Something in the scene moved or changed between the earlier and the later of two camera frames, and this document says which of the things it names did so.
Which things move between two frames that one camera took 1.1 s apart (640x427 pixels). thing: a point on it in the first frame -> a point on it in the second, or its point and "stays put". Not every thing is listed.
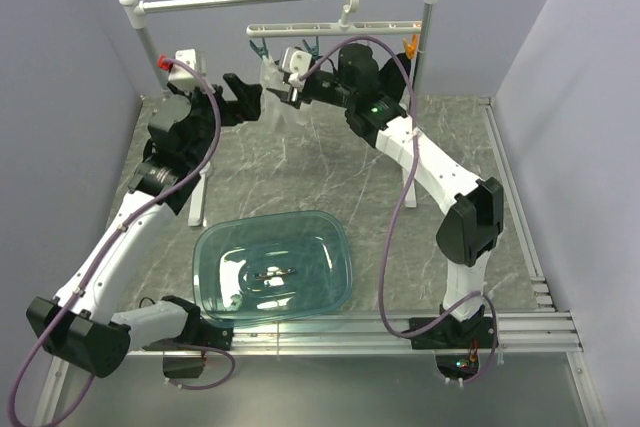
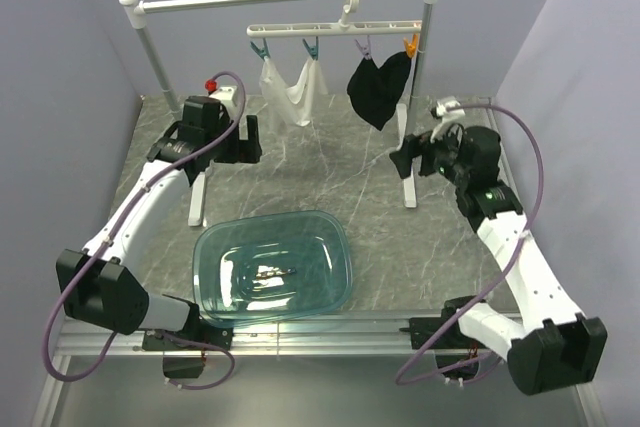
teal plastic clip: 260,51 stays put
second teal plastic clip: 314,50 stays put
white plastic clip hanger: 343,26 stays put
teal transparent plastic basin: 259,269 stays put
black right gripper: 294,96 -> 421,145
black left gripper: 246,108 -> 247,150
